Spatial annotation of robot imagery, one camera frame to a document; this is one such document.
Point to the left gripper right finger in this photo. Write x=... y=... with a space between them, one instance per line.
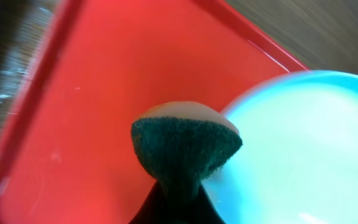
x=203 y=211

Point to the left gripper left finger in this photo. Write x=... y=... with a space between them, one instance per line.
x=153 y=209

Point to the green and orange sponge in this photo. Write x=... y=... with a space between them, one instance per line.
x=181 y=143

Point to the light blue plate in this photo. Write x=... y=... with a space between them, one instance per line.
x=299 y=158

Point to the red plastic tray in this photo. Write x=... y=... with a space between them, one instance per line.
x=65 y=152

